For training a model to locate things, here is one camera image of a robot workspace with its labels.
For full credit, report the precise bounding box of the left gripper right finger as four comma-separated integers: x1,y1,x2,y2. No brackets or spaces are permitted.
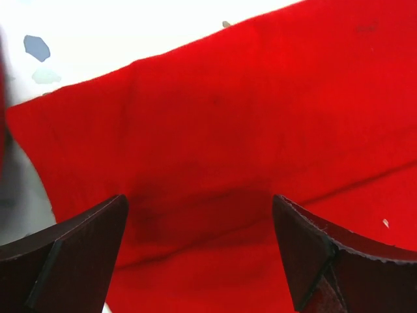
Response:
272,196,416,312

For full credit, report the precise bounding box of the bright red t-shirt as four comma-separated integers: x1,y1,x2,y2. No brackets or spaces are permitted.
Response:
6,1,416,312

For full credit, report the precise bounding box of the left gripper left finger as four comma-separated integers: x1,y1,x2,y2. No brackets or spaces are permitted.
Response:
1,195,128,312

